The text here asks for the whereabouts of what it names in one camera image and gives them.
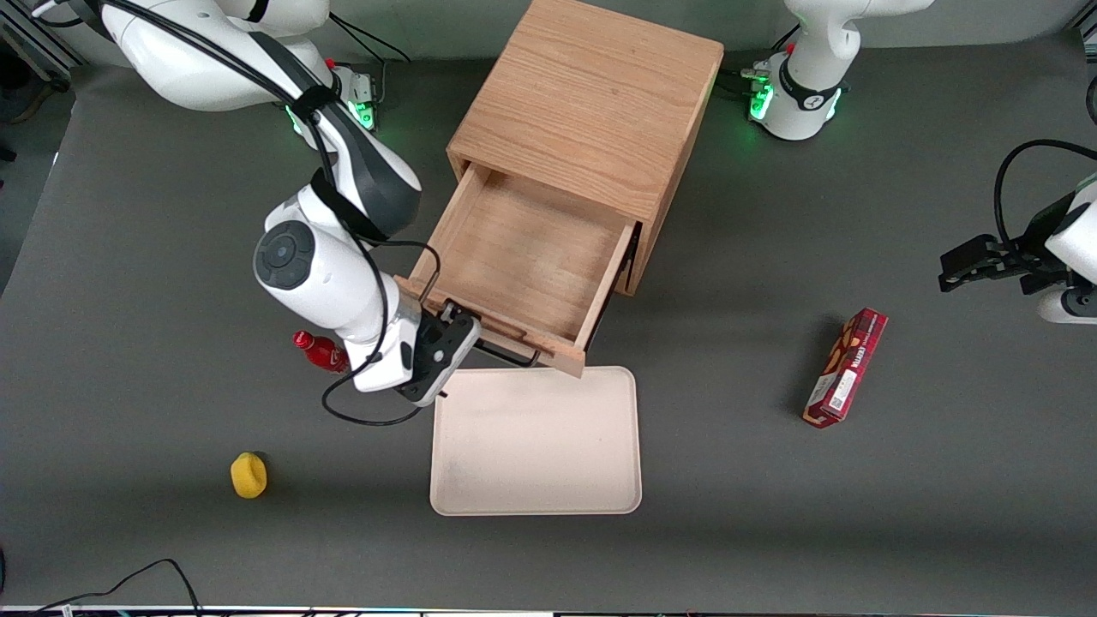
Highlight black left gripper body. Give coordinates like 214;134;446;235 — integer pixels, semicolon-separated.
986;193;1077;277

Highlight black metal drawer handle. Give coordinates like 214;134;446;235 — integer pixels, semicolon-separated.
441;298;543;368

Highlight wooden drawer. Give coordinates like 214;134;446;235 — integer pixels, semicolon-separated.
398;163;640;379

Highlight wooden drawer cabinet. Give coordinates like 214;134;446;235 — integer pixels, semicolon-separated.
446;0;725;297

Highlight red bottle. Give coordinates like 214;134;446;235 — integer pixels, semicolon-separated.
291;330;351;374

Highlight cream rectangular plastic tray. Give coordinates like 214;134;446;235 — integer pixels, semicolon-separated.
429;366;643;517

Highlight red tartan shortbread box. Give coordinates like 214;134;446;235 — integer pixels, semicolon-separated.
802;308;889;429

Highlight yellow lemon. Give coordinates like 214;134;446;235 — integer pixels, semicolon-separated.
230;452;268;500

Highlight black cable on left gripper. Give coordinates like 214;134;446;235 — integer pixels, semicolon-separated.
992;139;1097;251

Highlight black cable along right arm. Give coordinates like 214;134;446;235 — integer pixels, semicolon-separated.
101;0;442;428

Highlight black cables at right arm base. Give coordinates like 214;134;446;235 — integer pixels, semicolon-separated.
329;12;411;64

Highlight black cables at arm base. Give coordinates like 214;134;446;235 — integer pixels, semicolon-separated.
329;12;411;64
718;65;774;99

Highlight black cables at left arm base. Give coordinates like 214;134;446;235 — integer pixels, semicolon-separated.
718;65;774;99

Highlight black cable at table edge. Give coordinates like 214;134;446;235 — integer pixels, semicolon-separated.
0;558;203;617

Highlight aluminium frame profile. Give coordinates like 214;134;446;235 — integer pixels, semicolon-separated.
0;0;80;85

